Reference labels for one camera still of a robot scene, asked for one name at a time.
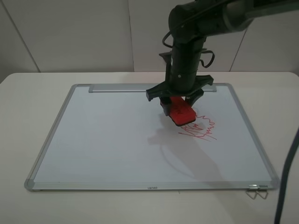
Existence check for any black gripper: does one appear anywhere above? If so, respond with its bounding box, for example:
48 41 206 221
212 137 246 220
146 75 214 116

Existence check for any red whiteboard eraser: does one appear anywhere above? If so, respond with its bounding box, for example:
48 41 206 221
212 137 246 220
169 97 196 126

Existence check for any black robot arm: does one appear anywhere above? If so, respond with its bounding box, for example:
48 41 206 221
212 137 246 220
146 0 299 116

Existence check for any left metal binder clip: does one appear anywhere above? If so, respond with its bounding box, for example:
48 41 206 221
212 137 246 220
246 184 258 200

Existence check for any metal binder clip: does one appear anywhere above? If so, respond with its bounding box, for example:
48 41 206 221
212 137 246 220
256 185 269 200
246 184 258 200

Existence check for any right metal binder clip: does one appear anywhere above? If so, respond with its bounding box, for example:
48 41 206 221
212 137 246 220
256 185 269 200

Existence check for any white whiteboard with aluminium frame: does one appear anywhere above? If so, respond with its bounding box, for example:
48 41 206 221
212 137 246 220
24 84 279 191

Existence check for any dark grey cable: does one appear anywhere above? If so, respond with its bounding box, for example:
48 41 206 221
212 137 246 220
273 127 299 224

